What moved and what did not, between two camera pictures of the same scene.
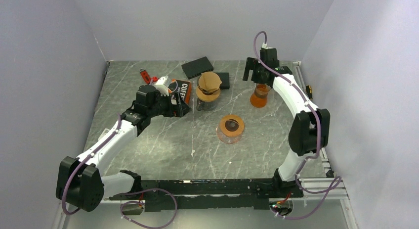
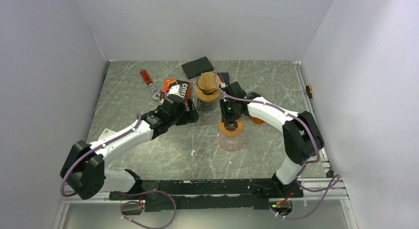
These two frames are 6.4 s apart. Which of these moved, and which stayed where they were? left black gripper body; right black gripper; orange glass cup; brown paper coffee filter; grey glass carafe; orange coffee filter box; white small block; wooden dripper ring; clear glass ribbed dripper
Moved: right black gripper; orange glass cup; left black gripper body
Stayed: grey glass carafe; brown paper coffee filter; orange coffee filter box; clear glass ribbed dripper; white small block; wooden dripper ring
